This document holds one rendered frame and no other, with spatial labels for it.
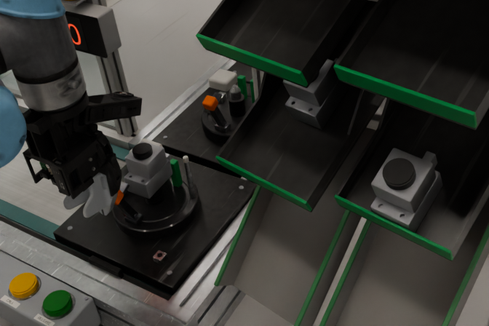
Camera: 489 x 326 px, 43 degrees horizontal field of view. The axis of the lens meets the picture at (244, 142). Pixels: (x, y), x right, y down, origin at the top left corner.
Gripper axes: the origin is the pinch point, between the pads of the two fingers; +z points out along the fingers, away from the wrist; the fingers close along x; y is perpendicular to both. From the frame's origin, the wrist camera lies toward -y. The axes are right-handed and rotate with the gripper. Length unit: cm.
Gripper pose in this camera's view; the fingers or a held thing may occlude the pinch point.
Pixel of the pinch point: (106, 204)
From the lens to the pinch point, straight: 91.1
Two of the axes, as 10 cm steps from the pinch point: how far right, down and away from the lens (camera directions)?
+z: 0.9, 7.8, 6.2
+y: -5.2, 5.7, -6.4
